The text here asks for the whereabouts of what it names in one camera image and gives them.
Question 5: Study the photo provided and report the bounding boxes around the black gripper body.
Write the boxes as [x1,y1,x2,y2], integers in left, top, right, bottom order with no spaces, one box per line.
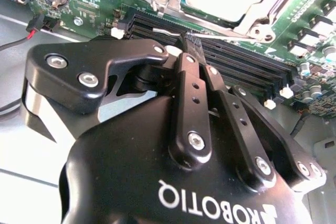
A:
[59,96,307,224]

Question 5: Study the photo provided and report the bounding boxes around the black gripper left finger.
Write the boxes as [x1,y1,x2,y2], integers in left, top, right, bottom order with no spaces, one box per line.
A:
[20,32,213,169]

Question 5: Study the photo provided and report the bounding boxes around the wire locking lever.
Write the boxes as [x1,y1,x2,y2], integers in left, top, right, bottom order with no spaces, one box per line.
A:
[151,27,258,41]

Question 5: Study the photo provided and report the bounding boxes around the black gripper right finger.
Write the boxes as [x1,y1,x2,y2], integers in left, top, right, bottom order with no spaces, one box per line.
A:
[193,34,327,193]

